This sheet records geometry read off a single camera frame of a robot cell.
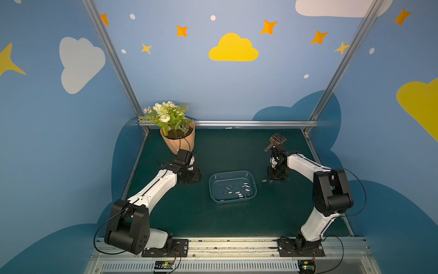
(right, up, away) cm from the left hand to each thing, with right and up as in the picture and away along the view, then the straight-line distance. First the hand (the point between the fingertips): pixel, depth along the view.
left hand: (197, 175), depth 88 cm
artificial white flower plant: (-14, +30, -2) cm, 33 cm away
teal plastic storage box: (+19, -7, +6) cm, 21 cm away
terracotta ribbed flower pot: (-4, +17, -6) cm, 19 cm away
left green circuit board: (-12, -36, -16) cm, 41 cm away
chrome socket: (+38, -5, +8) cm, 39 cm away
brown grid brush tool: (+51, +20, +27) cm, 61 cm away
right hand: (+43, -2, +8) cm, 44 cm away
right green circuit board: (+50, -38, -15) cm, 64 cm away
